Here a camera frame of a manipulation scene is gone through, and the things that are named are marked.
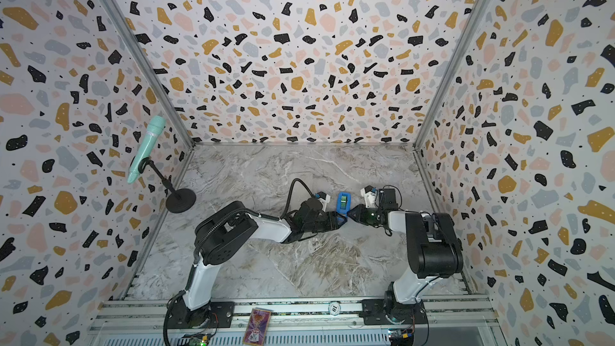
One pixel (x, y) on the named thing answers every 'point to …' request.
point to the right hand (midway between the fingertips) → (354, 213)
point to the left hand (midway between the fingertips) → (351, 221)
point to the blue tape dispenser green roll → (343, 202)
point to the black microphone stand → (178, 201)
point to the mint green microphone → (157, 127)
